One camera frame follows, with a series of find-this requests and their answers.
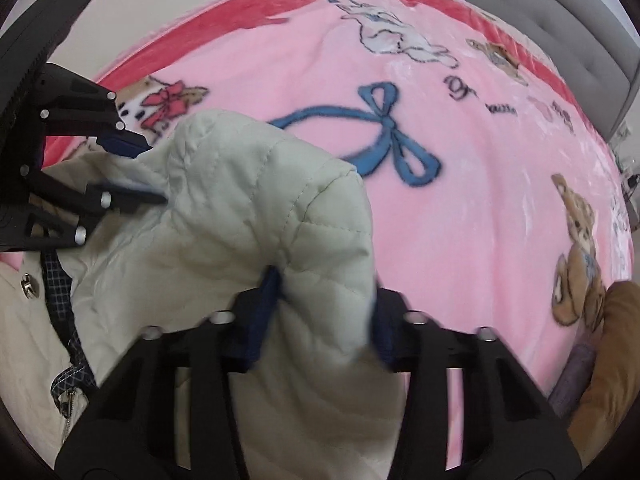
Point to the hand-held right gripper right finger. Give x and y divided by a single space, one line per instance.
381 332

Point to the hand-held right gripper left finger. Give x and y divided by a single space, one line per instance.
262 312

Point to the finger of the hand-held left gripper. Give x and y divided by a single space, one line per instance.
80 105
100 202

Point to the cream quilted jacket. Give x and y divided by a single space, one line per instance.
240 220

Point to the pink printed blanket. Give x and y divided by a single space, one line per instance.
475 240

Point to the lavender pillow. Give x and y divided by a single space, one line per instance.
575 375

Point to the brown pillow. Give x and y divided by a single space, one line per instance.
615 360

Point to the grey upholstered headboard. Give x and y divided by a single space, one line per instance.
565 20

